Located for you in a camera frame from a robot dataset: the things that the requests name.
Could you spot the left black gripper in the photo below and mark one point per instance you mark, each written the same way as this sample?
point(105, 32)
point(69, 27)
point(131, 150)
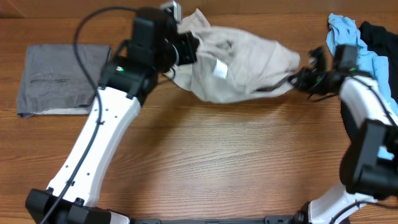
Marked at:
point(186, 42)

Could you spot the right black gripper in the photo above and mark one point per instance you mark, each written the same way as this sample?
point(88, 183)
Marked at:
point(303, 74)

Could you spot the beige cotton shorts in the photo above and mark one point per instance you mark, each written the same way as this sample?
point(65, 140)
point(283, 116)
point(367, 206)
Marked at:
point(233, 65)

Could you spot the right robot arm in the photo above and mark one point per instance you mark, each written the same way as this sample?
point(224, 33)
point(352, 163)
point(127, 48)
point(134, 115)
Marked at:
point(368, 169)

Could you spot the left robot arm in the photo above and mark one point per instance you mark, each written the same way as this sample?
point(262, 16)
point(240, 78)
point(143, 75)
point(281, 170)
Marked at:
point(155, 47)

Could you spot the light blue shirt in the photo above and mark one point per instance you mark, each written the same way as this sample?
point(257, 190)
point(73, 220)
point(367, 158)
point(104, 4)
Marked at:
point(343, 31)

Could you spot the black garment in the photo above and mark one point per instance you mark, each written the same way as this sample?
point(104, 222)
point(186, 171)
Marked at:
point(381, 43)

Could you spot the folded grey shorts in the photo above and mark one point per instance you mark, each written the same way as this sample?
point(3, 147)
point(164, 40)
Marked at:
point(53, 83)

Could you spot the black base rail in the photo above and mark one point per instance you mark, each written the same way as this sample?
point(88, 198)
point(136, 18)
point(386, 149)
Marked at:
point(283, 219)

